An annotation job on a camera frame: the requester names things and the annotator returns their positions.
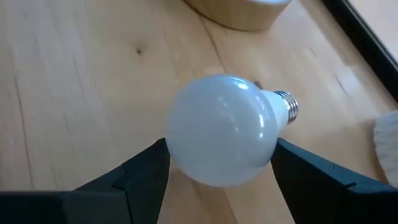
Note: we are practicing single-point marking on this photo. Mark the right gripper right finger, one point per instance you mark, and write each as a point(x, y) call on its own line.
point(326, 199)

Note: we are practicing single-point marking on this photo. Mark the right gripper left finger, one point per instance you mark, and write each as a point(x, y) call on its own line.
point(93, 205)

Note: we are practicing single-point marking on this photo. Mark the white lightbulb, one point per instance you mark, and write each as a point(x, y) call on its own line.
point(220, 130)

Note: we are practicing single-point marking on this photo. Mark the white textured pen cup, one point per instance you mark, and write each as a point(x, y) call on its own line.
point(388, 149)

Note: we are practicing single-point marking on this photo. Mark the black aluminium table frame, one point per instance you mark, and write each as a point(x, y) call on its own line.
point(367, 43)

